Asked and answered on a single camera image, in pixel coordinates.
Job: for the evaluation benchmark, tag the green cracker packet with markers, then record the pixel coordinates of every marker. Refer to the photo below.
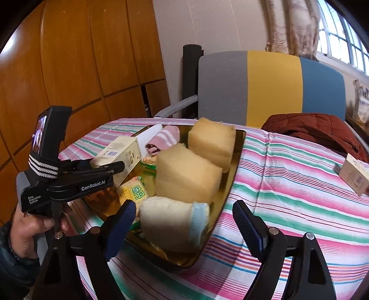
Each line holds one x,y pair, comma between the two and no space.
150,161
134,193

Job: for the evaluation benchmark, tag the cream sock with blue cuff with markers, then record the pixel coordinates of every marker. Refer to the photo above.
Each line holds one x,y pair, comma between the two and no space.
167,222

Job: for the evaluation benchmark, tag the grey yellow blue chair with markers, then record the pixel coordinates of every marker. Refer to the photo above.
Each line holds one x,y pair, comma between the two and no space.
274,86

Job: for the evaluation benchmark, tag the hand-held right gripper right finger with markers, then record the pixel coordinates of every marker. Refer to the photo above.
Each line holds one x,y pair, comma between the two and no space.
248,228

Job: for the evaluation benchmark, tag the yellow sponge block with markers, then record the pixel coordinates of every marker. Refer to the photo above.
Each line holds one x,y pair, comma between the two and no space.
184,176
210,141

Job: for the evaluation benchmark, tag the gold metal tin tray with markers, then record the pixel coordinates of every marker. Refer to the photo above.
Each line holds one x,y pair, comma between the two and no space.
175,258

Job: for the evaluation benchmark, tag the wooden desk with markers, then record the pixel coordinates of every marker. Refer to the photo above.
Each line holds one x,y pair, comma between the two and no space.
359,124

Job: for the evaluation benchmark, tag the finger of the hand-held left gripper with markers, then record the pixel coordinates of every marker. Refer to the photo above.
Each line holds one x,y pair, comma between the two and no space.
76,163
95,172

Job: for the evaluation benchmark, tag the rust brown puffer jacket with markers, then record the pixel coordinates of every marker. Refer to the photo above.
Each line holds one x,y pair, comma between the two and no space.
311,127

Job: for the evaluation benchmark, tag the small cream green box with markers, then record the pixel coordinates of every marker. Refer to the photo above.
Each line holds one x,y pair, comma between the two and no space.
121,153

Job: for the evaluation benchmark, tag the beige starfish print curtain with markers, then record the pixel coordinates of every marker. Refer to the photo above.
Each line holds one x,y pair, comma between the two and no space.
291,26

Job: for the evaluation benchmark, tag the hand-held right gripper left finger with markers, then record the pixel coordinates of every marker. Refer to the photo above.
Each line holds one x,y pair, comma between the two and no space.
121,228

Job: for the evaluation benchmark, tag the beige cardboard box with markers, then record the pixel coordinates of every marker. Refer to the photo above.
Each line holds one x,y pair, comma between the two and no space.
356,176

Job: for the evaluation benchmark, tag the person's left forearm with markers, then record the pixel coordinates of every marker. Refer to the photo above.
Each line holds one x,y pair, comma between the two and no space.
11,268

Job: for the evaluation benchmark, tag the person's left hand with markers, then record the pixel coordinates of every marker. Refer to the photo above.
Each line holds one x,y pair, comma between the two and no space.
26,228

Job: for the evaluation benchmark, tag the black rolled mat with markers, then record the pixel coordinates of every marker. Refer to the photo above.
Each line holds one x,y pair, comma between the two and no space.
190,72

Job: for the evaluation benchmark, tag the pink white striped sock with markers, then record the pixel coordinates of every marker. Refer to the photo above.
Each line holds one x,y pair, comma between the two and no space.
165,138

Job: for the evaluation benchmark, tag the white blue carton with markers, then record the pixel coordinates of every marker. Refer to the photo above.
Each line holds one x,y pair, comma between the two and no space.
362,106

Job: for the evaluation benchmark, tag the wooden wardrobe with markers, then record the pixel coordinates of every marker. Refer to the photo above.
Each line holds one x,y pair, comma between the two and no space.
86,57

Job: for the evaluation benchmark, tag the barred window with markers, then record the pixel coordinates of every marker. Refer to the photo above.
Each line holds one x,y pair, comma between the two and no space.
343,34

